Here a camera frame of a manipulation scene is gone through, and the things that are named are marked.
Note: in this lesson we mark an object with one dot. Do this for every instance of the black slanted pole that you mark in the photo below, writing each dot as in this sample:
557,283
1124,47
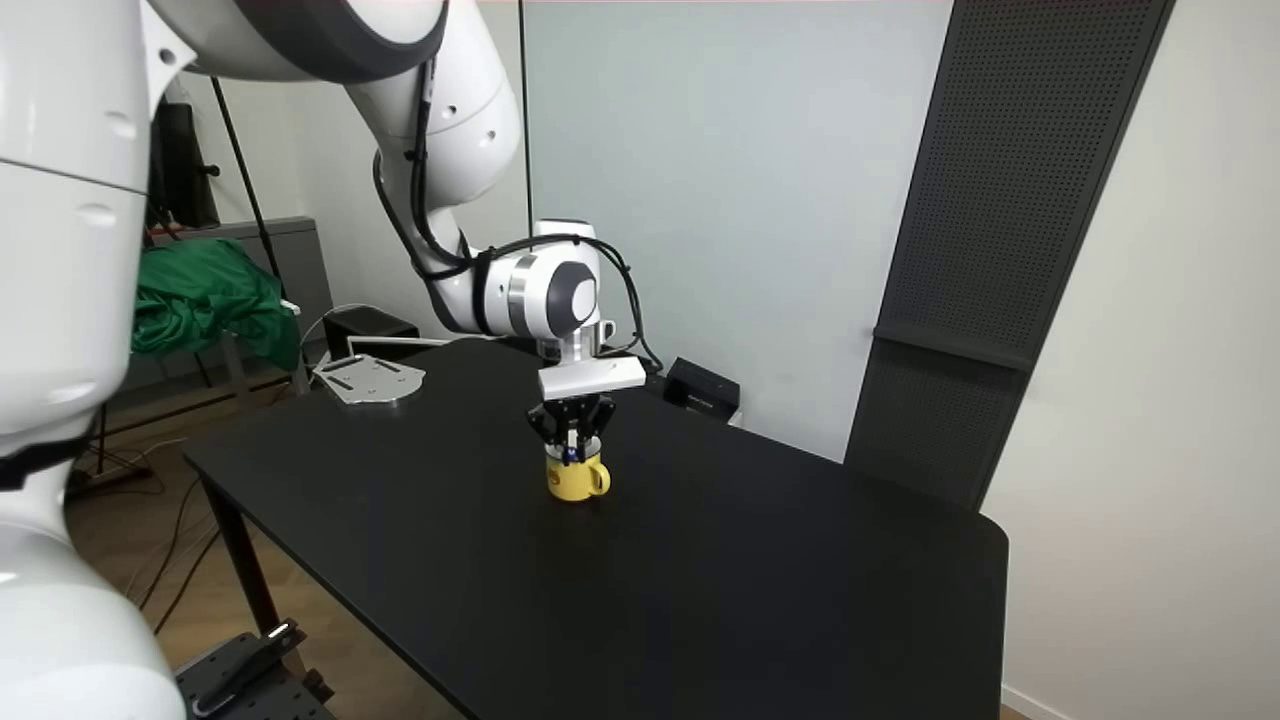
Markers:
245,174

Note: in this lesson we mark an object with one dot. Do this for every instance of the light grey partition board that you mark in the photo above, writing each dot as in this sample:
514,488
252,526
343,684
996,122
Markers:
775,225

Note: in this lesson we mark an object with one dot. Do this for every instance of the white paper sheets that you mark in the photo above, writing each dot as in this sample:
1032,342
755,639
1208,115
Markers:
369,376

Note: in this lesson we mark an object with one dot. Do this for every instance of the small black box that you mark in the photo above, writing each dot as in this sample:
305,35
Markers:
701,384

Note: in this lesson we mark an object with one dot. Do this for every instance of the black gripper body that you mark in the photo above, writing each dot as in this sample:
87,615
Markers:
575,414

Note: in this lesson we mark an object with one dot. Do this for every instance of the yellow enamel mug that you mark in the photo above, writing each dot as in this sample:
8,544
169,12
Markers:
576,481

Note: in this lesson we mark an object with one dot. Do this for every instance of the black box with white stripe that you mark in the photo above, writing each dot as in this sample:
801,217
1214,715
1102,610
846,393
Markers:
369,329

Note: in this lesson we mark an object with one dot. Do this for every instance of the blue pen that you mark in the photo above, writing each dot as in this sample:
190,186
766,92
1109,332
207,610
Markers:
575,442

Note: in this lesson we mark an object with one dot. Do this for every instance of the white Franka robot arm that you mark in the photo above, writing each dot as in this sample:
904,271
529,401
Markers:
81,267

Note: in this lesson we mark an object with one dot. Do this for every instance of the dark perforated wall panel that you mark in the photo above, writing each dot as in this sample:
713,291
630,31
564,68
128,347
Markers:
984,253

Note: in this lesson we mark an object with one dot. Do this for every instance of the black table leg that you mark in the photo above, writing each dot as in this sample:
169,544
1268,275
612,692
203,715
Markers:
245,554

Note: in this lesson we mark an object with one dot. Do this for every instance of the green cloth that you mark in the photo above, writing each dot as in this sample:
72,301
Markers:
207,307

